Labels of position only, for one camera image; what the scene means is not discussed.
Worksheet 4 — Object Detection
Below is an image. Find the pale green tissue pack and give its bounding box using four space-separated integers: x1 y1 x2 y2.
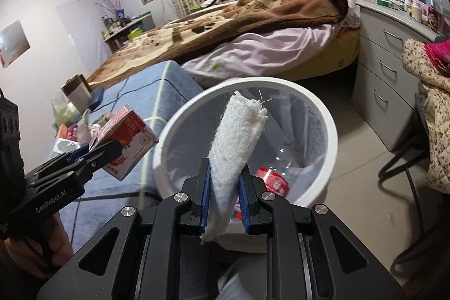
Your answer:
51 91 82 131

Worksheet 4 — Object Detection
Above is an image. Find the blue grey cushioned bench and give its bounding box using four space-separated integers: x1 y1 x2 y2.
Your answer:
46 61 205 251

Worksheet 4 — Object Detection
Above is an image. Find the person's left hand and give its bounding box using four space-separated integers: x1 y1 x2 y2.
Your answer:
5 212 74 275

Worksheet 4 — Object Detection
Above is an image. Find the bright pink cloth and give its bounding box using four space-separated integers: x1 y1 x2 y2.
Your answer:
424 40 450 76

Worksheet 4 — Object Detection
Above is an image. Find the pale pink duvet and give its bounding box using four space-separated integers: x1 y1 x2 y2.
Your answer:
181 22 334 90

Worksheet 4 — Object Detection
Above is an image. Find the person's left forearm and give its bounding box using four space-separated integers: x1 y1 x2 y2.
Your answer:
0 251 50 300

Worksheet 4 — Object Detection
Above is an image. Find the white wall sheet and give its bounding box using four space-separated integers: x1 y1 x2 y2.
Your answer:
0 21 32 69

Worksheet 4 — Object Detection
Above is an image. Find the floral padded garment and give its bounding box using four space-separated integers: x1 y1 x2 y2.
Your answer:
402 38 450 196

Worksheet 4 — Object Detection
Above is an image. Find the white plastic trash bin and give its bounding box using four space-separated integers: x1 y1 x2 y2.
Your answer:
153 77 339 253

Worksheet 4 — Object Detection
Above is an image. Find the pale pillow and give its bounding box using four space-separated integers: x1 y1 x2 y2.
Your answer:
343 0 373 29

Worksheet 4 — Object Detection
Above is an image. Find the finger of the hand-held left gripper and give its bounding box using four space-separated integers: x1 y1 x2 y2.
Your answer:
30 140 122 197
26 146 91 180

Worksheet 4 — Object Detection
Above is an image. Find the cluttered side table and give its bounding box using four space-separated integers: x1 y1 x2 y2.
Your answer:
102 10 158 53

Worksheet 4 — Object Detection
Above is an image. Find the small red packet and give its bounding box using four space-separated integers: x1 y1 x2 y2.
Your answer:
67 124 83 143

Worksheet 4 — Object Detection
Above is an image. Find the dark blue case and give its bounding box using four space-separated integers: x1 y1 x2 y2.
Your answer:
86 86 105 111

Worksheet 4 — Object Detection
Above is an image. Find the red strawberry milk carton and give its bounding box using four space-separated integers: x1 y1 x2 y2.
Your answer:
89 105 159 181

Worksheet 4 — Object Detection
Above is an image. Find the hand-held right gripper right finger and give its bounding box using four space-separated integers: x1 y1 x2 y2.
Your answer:
238 169 405 300

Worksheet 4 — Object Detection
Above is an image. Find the white plastic wrapper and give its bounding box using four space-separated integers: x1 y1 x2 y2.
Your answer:
53 138 84 155

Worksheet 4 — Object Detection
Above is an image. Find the red label plastic bottle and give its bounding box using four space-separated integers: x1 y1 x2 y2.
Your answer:
253 142 317 198

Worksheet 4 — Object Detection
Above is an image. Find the crumpled white tissue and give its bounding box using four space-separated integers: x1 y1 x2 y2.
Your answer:
75 109 93 145

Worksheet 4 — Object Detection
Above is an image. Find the grey drawer dresser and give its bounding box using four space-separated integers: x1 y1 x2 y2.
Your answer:
352 0 448 152

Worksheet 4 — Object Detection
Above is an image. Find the vase with purple branches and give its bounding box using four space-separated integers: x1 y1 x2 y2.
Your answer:
95 0 133 20

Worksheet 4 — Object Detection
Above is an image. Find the dark red patterned box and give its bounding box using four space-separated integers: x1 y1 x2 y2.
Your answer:
427 6 446 32

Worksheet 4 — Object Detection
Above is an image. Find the black metal chair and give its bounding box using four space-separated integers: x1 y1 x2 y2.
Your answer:
378 82 450 274

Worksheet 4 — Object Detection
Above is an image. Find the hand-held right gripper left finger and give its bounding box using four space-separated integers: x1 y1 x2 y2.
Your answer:
35 158 212 300

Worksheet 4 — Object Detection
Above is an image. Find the white fibrous cloth piece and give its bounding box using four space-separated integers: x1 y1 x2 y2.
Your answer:
200 91 268 244

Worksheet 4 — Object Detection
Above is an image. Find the brown printed blanket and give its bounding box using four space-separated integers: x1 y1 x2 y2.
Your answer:
86 0 349 90

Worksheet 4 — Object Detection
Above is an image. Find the white pill bottle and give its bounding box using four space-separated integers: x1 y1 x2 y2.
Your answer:
409 1 423 21

